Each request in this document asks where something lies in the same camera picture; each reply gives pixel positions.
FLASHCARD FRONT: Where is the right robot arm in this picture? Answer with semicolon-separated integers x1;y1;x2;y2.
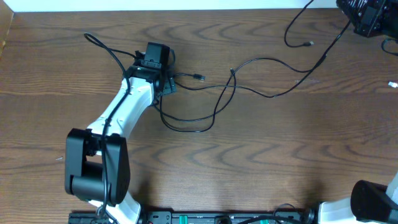
307;0;397;224

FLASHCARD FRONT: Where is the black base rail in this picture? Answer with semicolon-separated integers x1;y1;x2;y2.
68;203;381;224

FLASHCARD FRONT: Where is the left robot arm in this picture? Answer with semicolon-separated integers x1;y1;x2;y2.
65;42;175;223

